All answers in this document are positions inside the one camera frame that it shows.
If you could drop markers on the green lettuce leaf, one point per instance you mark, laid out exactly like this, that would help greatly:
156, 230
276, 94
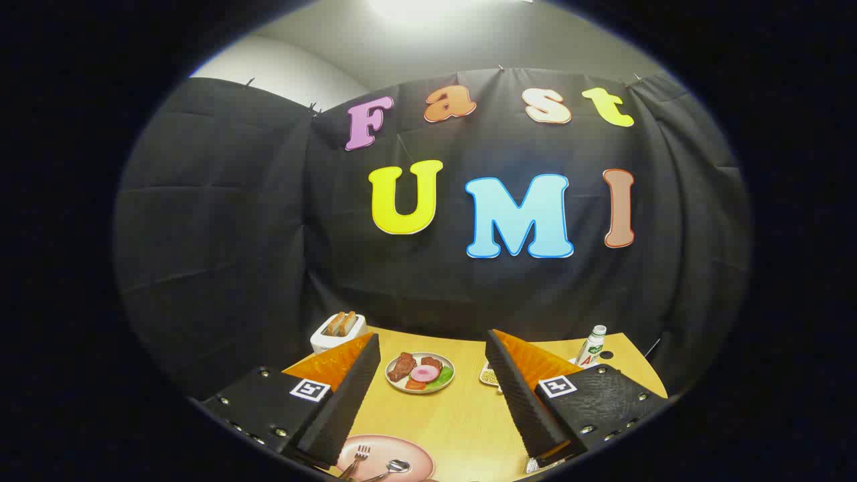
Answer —
444, 376

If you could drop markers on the large brown meat piece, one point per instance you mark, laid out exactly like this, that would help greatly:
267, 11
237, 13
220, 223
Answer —
402, 367

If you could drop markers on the white bottle with green label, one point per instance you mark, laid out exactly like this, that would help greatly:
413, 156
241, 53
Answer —
590, 348

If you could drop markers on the pink ham slice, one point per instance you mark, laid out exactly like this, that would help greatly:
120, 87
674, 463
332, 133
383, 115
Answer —
424, 373

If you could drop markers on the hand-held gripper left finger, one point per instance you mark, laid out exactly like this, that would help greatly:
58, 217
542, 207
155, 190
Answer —
348, 395

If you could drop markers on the white divided bean tray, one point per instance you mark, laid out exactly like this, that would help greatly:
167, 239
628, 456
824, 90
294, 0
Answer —
489, 376

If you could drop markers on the toast slices in toaster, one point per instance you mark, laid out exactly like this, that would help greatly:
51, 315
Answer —
338, 323

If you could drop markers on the pink plate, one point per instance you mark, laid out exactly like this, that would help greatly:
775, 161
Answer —
402, 450

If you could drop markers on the white toaster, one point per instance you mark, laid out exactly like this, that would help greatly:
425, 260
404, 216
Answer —
328, 343

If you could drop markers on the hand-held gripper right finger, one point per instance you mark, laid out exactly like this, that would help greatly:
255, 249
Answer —
519, 395

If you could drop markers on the metal spoon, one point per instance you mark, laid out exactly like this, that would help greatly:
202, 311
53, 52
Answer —
398, 464

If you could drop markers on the orange carrot slice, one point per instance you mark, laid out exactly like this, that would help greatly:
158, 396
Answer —
414, 385

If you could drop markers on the white square coaster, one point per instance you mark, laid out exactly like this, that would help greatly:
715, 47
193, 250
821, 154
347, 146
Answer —
574, 362

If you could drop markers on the grey food plate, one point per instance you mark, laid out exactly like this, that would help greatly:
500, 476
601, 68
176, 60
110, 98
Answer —
395, 383

